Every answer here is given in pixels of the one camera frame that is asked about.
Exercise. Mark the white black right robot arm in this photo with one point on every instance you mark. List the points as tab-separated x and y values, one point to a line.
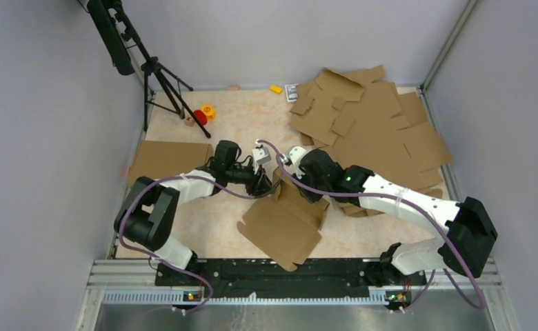
463	232

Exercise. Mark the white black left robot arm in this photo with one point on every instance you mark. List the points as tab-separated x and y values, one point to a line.
147	214

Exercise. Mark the playing card box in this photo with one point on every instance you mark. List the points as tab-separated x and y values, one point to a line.
291	92

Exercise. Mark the cardboard sheet pile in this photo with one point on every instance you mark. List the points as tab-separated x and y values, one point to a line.
360	119

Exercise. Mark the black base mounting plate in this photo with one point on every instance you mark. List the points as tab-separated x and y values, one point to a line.
315	279

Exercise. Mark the yellow block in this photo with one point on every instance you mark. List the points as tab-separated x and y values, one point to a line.
276	89

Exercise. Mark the orange round toy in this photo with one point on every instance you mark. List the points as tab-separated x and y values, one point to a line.
209	112

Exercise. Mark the aluminium frame rail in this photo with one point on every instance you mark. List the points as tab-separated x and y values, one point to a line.
132	282

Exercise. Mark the folded closed cardboard box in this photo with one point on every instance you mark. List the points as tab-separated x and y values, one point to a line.
159	159

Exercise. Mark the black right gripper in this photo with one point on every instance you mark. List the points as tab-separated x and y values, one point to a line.
312	196

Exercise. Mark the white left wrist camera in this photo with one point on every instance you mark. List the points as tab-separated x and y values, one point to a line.
260	156

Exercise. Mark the small wooden cube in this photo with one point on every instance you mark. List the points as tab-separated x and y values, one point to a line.
189	121

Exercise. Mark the red round toy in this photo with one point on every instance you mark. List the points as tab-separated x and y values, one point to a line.
200	117

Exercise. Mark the cardboard box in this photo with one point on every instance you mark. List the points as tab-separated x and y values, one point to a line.
284	226
159	159

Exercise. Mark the black camera tripod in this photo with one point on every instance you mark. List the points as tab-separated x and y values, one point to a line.
120	36

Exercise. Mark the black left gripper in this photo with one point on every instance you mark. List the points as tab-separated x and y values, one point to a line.
263	185

